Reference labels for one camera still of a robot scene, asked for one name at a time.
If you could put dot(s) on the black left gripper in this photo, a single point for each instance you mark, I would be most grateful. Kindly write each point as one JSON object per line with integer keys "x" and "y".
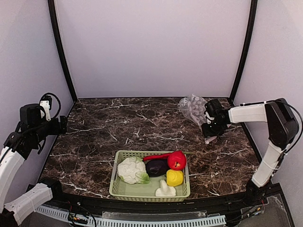
{"x": 63, "y": 124}

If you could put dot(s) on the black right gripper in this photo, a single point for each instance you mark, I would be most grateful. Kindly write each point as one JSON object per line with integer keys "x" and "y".
{"x": 210, "y": 130}

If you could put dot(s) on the clear zip top bag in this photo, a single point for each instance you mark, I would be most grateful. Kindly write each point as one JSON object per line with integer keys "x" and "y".
{"x": 193, "y": 108}

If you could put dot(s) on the white cauliflower toy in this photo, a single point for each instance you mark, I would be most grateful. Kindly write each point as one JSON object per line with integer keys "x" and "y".
{"x": 133, "y": 171}

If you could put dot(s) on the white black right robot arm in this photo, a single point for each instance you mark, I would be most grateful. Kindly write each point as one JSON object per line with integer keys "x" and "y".
{"x": 284, "y": 126}

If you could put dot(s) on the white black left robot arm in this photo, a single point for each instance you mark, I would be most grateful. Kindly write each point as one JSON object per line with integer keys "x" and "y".
{"x": 34, "y": 127}

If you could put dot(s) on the red chili pepper toy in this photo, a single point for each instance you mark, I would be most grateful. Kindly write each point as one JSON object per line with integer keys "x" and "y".
{"x": 175, "y": 154}

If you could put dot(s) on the yellow bell pepper toy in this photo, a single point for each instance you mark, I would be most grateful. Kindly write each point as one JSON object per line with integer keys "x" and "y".
{"x": 174, "y": 178}

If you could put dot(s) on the purple eggplant toy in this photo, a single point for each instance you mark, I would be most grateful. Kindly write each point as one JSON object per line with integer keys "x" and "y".
{"x": 157, "y": 167}

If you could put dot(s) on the white mushroom toy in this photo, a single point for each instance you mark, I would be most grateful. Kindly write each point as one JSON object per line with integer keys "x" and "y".
{"x": 165, "y": 190}

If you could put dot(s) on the green plastic basket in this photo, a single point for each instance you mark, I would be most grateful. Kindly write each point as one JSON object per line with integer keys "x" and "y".
{"x": 121, "y": 190}

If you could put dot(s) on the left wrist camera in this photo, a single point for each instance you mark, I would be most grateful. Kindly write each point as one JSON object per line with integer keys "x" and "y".
{"x": 46, "y": 104}

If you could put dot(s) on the black front rail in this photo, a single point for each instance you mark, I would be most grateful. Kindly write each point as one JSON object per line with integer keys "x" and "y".
{"x": 232, "y": 206}

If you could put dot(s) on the white cable duct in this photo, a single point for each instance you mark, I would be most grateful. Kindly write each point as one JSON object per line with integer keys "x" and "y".
{"x": 118, "y": 219}

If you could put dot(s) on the black right frame post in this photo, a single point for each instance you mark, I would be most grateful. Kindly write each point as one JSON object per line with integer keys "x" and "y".
{"x": 245, "y": 49}

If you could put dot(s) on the black frame post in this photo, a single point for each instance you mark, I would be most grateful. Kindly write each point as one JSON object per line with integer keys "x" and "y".
{"x": 245, "y": 49}
{"x": 60, "y": 50}

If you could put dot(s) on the black left frame post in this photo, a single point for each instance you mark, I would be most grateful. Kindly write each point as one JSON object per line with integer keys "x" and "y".
{"x": 60, "y": 50}

